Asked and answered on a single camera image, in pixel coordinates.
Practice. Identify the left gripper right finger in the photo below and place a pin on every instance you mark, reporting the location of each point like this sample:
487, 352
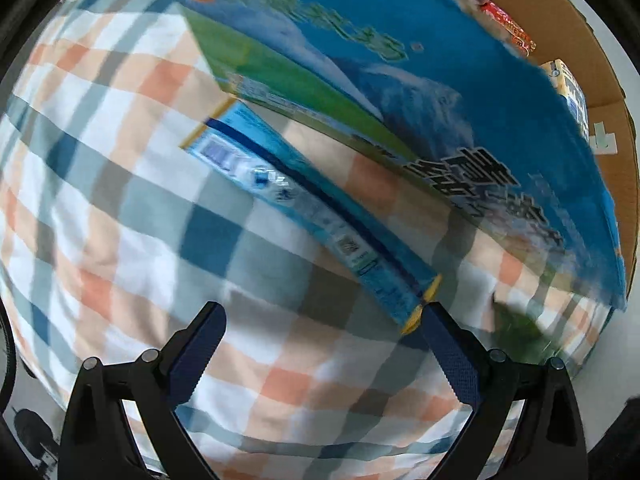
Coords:
549, 440

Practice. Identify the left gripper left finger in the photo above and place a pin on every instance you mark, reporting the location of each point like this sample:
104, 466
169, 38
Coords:
97, 441

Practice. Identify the blue long snack packet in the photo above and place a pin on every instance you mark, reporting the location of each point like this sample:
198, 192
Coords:
246, 150

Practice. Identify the white blue tissue pack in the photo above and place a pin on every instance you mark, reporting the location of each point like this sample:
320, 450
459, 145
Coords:
567, 86

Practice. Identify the red snack packet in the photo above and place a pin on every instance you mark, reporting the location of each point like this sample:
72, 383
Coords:
518, 37

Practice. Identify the dark green plastic bag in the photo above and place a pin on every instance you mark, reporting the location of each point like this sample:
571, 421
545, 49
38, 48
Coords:
520, 337

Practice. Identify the plaid checkered quilt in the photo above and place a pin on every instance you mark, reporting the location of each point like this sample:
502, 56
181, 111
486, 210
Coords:
112, 238

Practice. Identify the open cardboard box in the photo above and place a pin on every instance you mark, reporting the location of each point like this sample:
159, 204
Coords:
434, 90

